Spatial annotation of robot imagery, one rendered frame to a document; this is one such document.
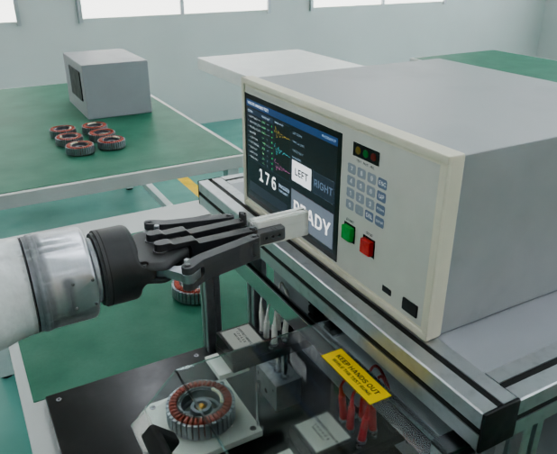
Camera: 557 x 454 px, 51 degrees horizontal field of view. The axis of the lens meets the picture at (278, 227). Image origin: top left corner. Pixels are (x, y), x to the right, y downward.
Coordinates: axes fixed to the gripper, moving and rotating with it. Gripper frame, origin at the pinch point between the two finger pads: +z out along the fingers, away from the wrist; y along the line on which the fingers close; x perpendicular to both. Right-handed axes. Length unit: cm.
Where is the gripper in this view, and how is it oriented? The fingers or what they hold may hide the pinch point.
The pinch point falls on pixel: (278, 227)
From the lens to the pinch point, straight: 65.4
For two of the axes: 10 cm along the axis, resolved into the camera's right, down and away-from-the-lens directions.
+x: 0.0, -9.1, -4.2
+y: 4.9, 3.7, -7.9
